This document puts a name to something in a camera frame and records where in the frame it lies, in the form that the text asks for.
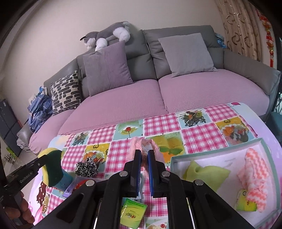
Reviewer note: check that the pink patterned cloth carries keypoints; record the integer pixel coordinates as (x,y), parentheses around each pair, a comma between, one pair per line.
(144,145)

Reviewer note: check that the white tray teal rim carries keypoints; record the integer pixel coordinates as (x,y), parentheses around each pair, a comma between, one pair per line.
(233,159)

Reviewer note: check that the black cabinet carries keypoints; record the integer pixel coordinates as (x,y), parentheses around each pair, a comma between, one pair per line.
(9,127)

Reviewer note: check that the pink white chevron towel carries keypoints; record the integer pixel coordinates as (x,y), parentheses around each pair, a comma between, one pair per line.
(253,177)

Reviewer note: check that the teal plastic toy box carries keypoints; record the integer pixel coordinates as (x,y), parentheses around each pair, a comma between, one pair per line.
(65,181)

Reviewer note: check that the grey husky plush toy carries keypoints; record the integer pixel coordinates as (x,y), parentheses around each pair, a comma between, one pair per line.
(99,40)

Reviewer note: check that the leopard print scrunchie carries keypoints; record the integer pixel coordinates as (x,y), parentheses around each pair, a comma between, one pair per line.
(88,168)

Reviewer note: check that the grey sofa pink cover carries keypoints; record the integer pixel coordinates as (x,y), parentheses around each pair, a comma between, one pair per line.
(155,92)

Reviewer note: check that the green tissue pack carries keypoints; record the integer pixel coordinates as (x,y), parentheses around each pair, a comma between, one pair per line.
(242,204)
(132,213)

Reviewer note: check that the person's left hand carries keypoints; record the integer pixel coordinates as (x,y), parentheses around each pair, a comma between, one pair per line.
(24,211)

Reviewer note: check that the purple grey cushion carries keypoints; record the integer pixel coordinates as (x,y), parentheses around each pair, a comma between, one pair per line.
(107,69)

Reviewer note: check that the blue crumpled clothes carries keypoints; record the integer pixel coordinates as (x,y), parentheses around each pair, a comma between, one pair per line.
(40,109)

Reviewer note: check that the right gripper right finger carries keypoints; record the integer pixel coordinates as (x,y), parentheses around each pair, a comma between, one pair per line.
(191,204)

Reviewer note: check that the black white patterned cushion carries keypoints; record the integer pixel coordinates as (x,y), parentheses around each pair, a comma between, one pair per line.
(65,93)

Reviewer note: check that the light grey cushion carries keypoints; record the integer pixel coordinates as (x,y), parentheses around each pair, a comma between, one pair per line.
(187,54)

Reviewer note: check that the lime green cloth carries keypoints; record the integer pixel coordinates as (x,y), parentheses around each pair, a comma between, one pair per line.
(213,176)

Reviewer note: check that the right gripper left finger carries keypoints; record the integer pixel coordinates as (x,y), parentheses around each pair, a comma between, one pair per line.
(97,204)

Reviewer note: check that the yellow green sponge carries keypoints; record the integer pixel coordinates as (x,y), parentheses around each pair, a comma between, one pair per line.
(52,172)

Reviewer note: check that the beige patterned curtain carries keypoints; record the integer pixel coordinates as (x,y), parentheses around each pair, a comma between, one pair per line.
(247,31)

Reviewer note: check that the pink checkered tablecloth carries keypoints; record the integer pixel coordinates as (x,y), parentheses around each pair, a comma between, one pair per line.
(228,144)

